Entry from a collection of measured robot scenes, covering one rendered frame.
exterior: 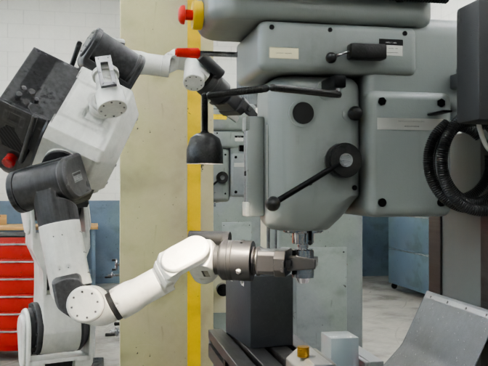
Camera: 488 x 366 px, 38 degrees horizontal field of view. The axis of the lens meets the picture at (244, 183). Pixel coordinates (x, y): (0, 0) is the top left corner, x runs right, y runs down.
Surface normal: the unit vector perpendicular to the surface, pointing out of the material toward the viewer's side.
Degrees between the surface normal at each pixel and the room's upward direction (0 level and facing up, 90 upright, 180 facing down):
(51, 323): 81
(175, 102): 90
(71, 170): 76
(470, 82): 90
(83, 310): 83
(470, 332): 63
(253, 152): 90
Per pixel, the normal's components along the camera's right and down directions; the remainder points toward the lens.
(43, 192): -0.23, -0.07
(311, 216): 0.18, 0.53
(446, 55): 0.21, 0.00
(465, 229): -0.98, 0.00
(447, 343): -0.87, -0.46
